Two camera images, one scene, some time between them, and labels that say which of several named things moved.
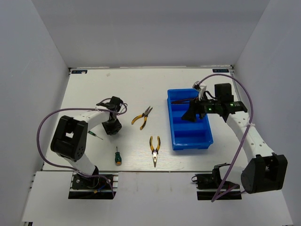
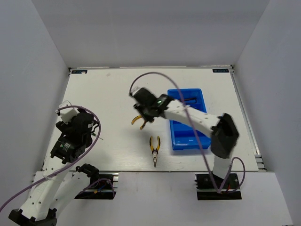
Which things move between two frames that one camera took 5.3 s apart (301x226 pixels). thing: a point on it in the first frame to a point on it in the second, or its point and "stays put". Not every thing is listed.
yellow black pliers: x=154 y=153 stays put
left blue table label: x=79 y=71 stays put
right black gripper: x=190 y=114 to x=147 y=118
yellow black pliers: x=145 y=115 stays put
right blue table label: x=220 y=70 stays put
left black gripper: x=117 y=126 to x=65 y=128
